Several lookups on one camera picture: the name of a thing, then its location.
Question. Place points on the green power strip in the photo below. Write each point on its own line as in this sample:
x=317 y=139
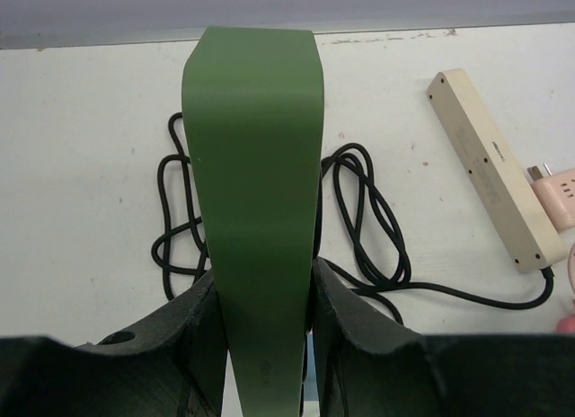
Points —
x=253 y=104

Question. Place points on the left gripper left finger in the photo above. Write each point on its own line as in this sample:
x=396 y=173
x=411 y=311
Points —
x=170 y=363

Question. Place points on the cream power strip red buttons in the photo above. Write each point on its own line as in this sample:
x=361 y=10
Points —
x=525 y=230

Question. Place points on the peach cube socket adapter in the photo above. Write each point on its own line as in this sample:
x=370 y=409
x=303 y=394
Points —
x=555 y=192

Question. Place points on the pink square plug charger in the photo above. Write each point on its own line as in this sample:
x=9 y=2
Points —
x=566 y=325

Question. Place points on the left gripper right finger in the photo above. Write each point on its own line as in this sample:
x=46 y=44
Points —
x=368 y=365

